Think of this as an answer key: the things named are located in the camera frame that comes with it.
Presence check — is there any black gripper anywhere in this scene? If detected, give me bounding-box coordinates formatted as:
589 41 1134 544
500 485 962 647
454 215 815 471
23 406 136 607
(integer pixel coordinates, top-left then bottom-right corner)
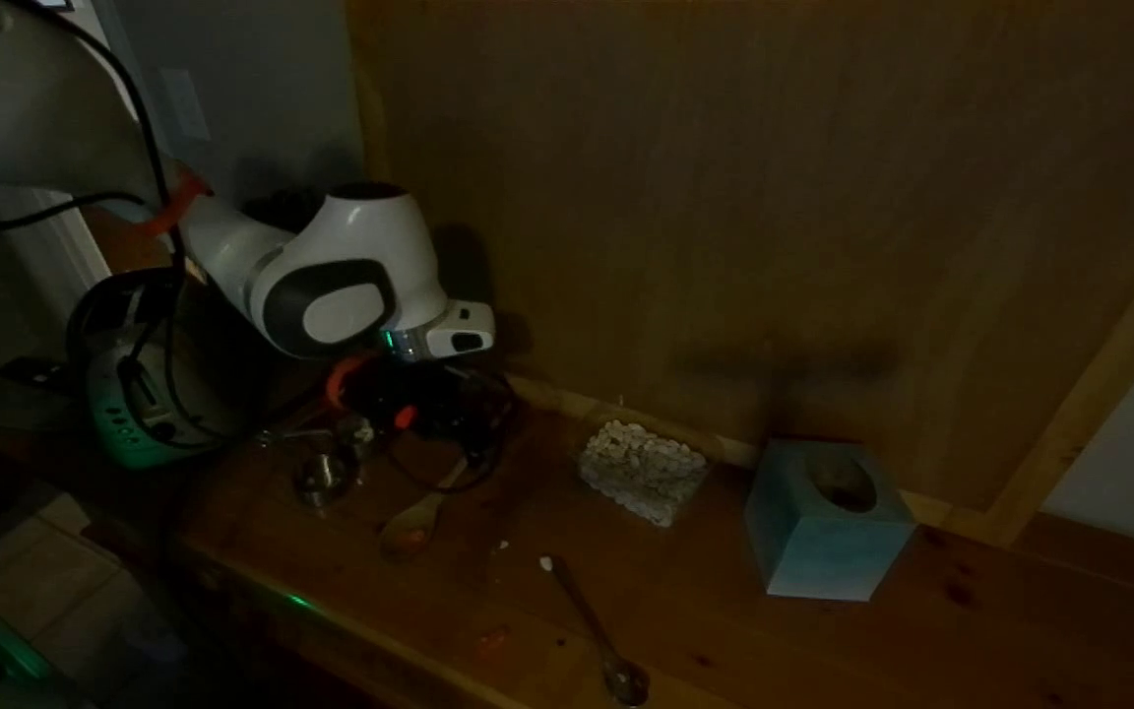
353 351 518 464

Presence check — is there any wooden spoon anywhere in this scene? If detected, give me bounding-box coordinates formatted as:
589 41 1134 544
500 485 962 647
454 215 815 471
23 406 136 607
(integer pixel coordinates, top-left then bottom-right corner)
376 450 471 556

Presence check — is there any small glass cup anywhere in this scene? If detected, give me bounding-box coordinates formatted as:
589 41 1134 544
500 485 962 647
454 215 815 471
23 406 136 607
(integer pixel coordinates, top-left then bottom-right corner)
287 437 371 521

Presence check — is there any long metal spoon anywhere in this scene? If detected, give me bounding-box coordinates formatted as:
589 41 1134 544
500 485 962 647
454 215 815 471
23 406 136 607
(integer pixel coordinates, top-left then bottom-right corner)
534 552 653 709

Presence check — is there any white speckled sponge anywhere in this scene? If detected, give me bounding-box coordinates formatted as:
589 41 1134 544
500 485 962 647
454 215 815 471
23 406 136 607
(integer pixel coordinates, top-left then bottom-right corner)
576 416 714 531

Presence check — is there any large wooden board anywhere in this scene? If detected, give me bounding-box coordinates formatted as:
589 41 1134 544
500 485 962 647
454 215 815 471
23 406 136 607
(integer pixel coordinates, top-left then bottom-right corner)
342 0 1134 552

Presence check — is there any blue tissue box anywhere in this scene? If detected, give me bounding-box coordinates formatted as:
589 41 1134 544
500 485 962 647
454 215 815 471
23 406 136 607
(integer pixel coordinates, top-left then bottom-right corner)
739 437 922 607

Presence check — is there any orange cable connector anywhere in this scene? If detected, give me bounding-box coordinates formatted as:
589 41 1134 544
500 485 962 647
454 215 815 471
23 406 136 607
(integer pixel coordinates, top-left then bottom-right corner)
319 351 376 412

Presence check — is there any orange cable strap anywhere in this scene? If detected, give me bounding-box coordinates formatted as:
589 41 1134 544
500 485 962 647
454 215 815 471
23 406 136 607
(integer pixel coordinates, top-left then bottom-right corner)
131 163 216 246

